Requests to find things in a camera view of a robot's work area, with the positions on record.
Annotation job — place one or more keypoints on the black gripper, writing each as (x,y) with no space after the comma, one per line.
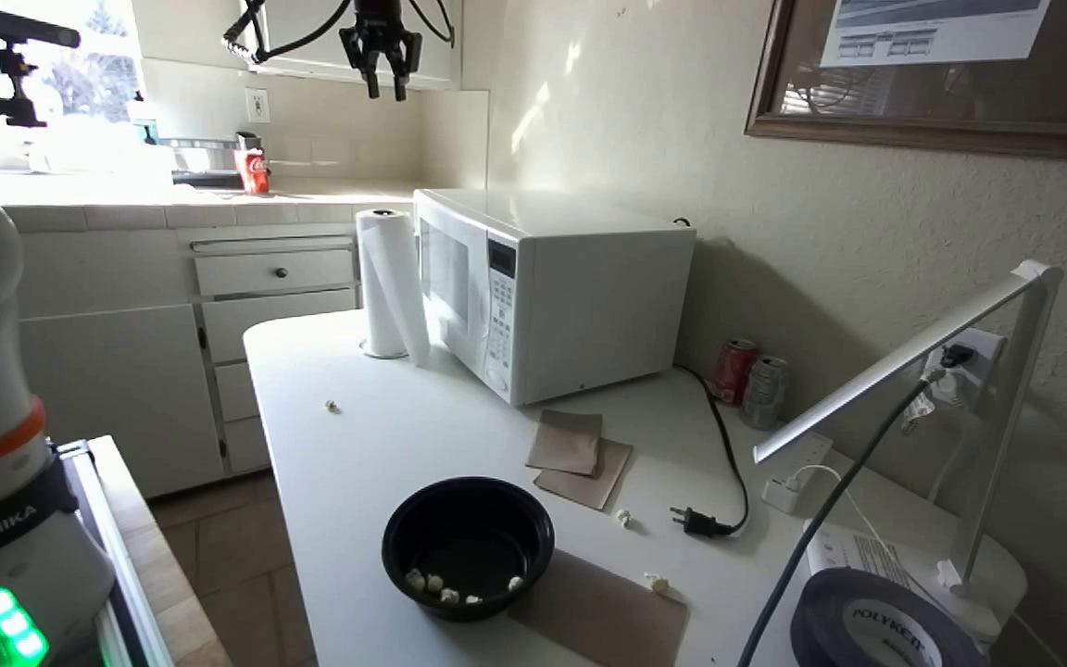
(382,32)

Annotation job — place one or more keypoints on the black camera bar on mount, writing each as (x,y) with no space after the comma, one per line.
(1,25)

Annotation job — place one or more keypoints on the white microwave oven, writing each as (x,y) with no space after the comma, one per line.
(583,308)

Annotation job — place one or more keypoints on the red soda can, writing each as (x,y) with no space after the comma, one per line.
(737,372)

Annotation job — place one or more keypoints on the small brown cardboard piece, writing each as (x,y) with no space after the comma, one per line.
(566,444)

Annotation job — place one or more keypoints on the white kitchen cabinet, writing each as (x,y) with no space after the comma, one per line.
(114,346)

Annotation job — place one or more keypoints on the kitchen window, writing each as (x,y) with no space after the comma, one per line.
(89,67)

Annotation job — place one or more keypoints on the brown framed picture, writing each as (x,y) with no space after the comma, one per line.
(927,87)

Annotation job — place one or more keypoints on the small white scrap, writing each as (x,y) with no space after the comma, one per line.
(665,587)
(624,522)

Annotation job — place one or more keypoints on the silver soda can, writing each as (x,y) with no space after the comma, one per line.
(770,389)

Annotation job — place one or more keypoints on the black round bowl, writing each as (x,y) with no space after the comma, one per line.
(466,543)

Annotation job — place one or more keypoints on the large brown cardboard sheet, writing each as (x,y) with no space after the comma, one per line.
(601,612)

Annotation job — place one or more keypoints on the wooden edged robot table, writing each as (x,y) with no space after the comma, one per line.
(149,556)

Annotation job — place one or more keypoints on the white wall outlet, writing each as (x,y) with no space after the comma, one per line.
(256,104)

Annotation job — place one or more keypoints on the white paper towel roll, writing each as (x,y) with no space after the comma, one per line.
(386,284)

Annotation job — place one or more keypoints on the white wall socket plate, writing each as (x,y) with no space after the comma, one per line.
(971,354)

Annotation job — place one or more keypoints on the white power adapter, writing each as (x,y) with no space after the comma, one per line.
(793,487)

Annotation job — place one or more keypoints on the wide white cabinet drawer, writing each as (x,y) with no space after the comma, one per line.
(276,271)

